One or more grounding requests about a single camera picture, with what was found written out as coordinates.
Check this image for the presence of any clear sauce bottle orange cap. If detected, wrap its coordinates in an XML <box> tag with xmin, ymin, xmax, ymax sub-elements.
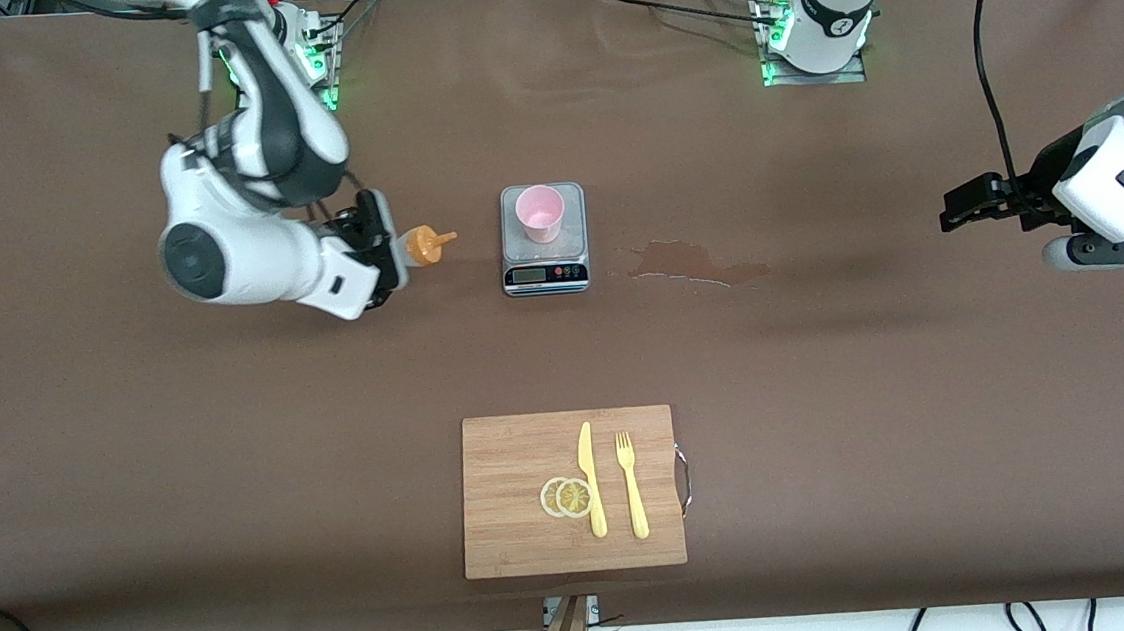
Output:
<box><xmin>390</xmin><ymin>221</ymin><xmax>462</xmax><ymax>272</ymax></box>

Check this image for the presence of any pink plastic cup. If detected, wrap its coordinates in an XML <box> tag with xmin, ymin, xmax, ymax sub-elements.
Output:
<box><xmin>513</xmin><ymin>183</ymin><xmax>569</xmax><ymax>248</ymax></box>

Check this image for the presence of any silver digital kitchen scale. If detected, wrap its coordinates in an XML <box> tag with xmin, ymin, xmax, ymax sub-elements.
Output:
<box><xmin>496</xmin><ymin>180</ymin><xmax>592</xmax><ymax>299</ymax></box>

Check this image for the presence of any wooden cutting board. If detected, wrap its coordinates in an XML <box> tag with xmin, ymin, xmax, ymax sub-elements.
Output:
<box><xmin>453</xmin><ymin>402</ymin><xmax>689</xmax><ymax>582</ymax></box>

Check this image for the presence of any lemon slice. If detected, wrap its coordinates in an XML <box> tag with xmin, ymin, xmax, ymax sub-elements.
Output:
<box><xmin>538</xmin><ymin>476</ymin><xmax>574</xmax><ymax>521</ymax></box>
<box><xmin>554</xmin><ymin>476</ymin><xmax>596</xmax><ymax>521</ymax></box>

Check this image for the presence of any yellow plastic knife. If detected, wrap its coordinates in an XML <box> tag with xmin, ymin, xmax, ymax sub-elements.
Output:
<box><xmin>574</xmin><ymin>420</ymin><xmax>610</xmax><ymax>540</ymax></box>

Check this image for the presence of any yellow plastic fork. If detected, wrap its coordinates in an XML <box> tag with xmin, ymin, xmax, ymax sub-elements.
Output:
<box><xmin>613</xmin><ymin>430</ymin><xmax>652</xmax><ymax>541</ymax></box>

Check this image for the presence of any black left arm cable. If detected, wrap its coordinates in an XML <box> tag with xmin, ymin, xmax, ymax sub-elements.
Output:
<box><xmin>971</xmin><ymin>0</ymin><xmax>1059</xmax><ymax>188</ymax></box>

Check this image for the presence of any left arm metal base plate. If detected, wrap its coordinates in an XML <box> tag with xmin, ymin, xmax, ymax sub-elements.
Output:
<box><xmin>756</xmin><ymin>0</ymin><xmax>868</xmax><ymax>90</ymax></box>

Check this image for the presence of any long black table cable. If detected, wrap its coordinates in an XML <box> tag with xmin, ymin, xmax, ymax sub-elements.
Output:
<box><xmin>594</xmin><ymin>0</ymin><xmax>786</xmax><ymax>38</ymax></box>

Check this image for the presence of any metal cutting board handle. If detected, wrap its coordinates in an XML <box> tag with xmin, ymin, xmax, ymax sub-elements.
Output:
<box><xmin>673</xmin><ymin>443</ymin><xmax>695</xmax><ymax>518</ymax></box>

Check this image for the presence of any small metal bracket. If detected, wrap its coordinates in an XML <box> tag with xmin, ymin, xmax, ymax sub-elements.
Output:
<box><xmin>541</xmin><ymin>593</ymin><xmax>602</xmax><ymax>629</ymax></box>

